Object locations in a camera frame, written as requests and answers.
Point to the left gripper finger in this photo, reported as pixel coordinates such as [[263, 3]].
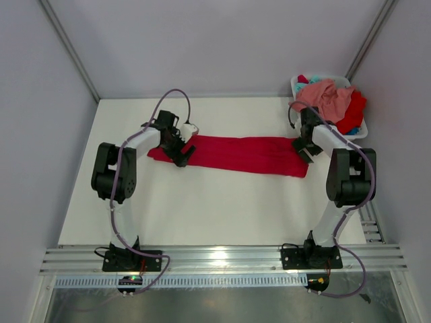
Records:
[[188, 151], [180, 161]]

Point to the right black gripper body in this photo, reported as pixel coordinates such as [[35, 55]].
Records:
[[301, 142]]

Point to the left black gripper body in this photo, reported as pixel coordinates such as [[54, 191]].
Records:
[[174, 145]]

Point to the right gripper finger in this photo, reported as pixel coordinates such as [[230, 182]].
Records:
[[314, 150], [305, 157]]

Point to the crimson red t shirt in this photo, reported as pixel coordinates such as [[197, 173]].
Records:
[[258, 155]]

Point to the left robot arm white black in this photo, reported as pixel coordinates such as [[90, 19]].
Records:
[[114, 179]]

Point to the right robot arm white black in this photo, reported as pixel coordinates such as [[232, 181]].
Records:
[[350, 183]]

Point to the salmon pink t shirt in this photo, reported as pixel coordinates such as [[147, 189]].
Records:
[[331, 101]]

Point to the bright red t shirt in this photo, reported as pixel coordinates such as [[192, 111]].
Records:
[[352, 114]]

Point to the left controller board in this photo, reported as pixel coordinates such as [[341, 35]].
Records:
[[129, 284]]

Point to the controller board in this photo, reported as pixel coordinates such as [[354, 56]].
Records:
[[129, 284], [317, 283]]

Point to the right controller board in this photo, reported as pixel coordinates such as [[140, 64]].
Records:
[[317, 283]]

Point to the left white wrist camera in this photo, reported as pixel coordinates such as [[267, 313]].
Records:
[[187, 131]]

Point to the aluminium side rail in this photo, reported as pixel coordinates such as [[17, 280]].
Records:
[[371, 228]]

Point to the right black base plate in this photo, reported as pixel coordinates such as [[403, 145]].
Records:
[[291, 259]]

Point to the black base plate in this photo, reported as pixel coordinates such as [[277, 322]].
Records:
[[291, 259], [123, 260]]

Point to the aluminium front rail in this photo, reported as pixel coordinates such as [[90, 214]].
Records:
[[81, 260]]

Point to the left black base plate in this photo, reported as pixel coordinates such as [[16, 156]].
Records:
[[123, 260]]

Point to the grey slotted cable duct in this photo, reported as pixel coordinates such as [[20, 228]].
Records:
[[186, 281]]

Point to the right corner aluminium post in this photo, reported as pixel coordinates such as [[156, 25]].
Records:
[[377, 25]]

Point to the corner aluminium post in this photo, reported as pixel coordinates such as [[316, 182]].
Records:
[[67, 44], [377, 25]]

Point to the left corner aluminium post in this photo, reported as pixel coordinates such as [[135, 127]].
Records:
[[67, 44]]

